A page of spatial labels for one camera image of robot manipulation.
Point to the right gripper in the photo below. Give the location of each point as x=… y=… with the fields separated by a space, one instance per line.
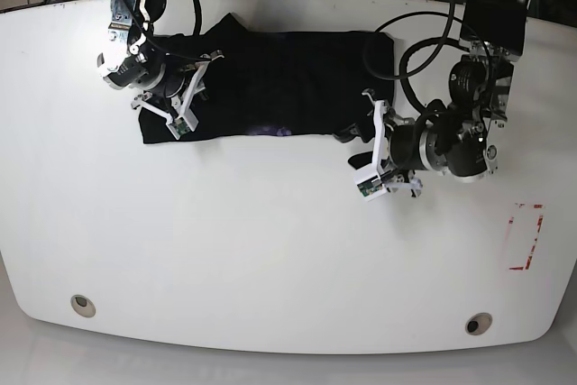
x=172 y=96

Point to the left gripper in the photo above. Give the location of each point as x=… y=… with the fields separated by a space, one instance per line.
x=392 y=149

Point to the black graphic t-shirt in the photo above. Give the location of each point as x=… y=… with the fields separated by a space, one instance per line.
x=284 y=83

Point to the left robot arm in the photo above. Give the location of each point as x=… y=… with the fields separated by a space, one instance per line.
x=453 y=138

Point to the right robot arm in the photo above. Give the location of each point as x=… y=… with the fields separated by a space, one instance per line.
x=133 y=56

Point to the red tape rectangle marking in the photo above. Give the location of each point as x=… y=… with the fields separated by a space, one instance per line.
x=523 y=230

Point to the right table grommet hole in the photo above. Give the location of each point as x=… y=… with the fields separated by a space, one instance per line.
x=478 y=324

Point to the table grommet hole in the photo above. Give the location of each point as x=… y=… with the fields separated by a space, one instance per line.
x=83 y=306
x=478 y=324

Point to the left table grommet hole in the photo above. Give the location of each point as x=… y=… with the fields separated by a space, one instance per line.
x=83 y=306

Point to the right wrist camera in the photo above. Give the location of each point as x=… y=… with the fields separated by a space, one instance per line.
x=181 y=126

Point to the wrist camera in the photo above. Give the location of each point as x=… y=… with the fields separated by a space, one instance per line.
x=369 y=183
x=181 y=126

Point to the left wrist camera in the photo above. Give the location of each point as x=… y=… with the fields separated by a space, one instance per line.
x=369 y=183

